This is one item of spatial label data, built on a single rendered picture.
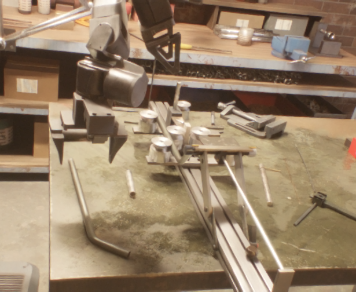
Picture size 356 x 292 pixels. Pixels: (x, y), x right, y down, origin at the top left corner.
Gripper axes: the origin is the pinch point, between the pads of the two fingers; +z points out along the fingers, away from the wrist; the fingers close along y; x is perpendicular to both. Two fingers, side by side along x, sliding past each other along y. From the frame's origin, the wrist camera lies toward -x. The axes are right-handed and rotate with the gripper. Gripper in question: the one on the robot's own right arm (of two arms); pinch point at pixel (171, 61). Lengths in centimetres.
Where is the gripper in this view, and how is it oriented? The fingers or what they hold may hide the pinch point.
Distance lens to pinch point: 96.5
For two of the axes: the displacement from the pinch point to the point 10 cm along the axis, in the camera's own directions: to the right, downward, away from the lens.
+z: 3.6, 8.0, 4.8
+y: -1.3, -4.6, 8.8
